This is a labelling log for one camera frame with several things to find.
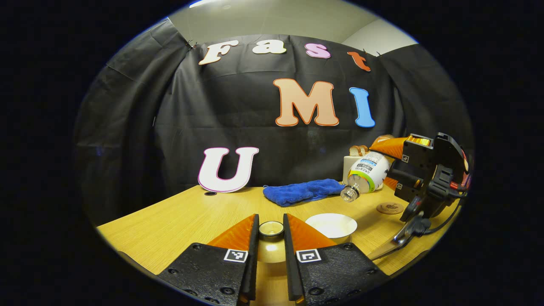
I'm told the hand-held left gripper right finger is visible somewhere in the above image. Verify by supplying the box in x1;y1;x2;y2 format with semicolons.
283;213;389;305

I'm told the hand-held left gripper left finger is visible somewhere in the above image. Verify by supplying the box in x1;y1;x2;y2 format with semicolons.
156;213;260;306

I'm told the cream teacup lid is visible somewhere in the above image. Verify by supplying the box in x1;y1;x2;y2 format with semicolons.
257;221;288;264

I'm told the round cork coaster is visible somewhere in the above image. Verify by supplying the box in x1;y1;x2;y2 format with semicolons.
377;202;405;215

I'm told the clear water bottle white label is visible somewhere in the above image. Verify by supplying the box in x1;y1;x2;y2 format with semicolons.
340;152;391;203

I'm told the cream teacup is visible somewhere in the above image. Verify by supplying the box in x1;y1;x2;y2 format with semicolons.
305;213;358;245

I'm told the white toaster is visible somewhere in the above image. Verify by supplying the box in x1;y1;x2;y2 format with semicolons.
343;155;363;184

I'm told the blue towel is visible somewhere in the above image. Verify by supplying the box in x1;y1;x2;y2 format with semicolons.
263;178;346;207

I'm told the black backdrop cloth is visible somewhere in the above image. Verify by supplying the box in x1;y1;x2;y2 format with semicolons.
73;17;475;226

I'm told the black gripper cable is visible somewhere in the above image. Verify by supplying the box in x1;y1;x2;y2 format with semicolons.
423;196;465;235

